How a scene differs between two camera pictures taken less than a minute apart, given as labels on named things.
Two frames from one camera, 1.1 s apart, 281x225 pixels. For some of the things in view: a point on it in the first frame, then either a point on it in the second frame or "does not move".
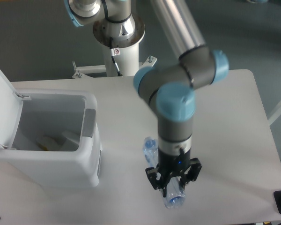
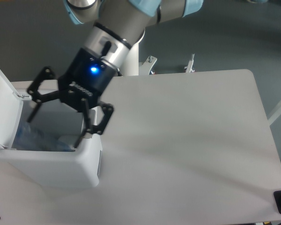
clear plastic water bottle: [174, 196] to [29, 137]
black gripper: [168, 164] to [84, 80]
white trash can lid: [6, 108] does not move
